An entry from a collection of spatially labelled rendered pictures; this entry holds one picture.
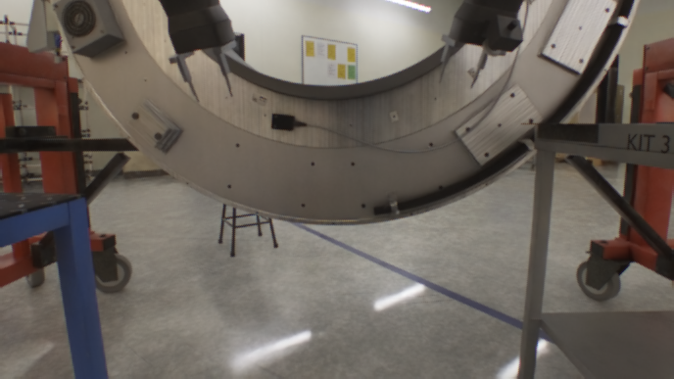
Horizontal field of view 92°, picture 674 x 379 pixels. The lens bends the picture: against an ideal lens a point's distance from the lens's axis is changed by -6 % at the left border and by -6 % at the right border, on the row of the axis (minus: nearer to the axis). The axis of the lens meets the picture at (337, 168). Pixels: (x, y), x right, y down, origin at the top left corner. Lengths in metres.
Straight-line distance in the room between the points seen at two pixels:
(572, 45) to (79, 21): 1.08
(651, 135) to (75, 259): 0.73
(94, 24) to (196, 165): 0.38
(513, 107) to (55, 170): 1.56
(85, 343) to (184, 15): 0.46
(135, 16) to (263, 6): 5.77
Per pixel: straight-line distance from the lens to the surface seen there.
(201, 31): 0.48
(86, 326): 0.60
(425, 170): 0.80
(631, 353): 0.82
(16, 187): 1.52
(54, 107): 1.64
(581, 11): 0.94
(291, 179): 0.81
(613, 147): 0.58
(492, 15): 0.49
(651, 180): 1.57
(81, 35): 0.97
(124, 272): 1.74
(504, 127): 0.83
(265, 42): 6.54
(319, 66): 6.99
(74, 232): 0.56
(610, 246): 1.60
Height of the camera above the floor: 0.69
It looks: 7 degrees down
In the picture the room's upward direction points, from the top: straight up
